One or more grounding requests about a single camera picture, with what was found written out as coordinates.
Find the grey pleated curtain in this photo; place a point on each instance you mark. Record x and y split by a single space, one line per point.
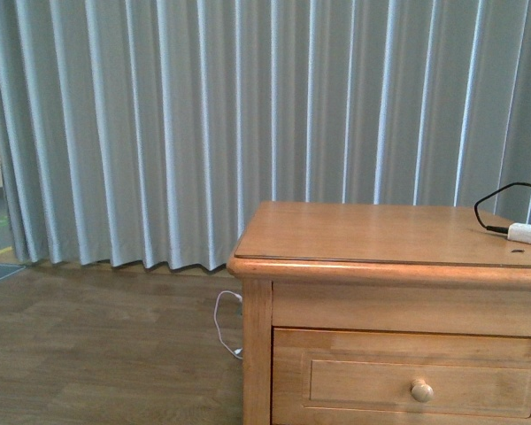
151 130

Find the wooden drawer with knob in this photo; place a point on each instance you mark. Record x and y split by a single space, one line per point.
341 377

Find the white adapter on cabinet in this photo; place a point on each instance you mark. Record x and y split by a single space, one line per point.
519 232

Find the wooden nightstand cabinet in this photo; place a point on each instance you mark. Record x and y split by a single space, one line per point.
372 268

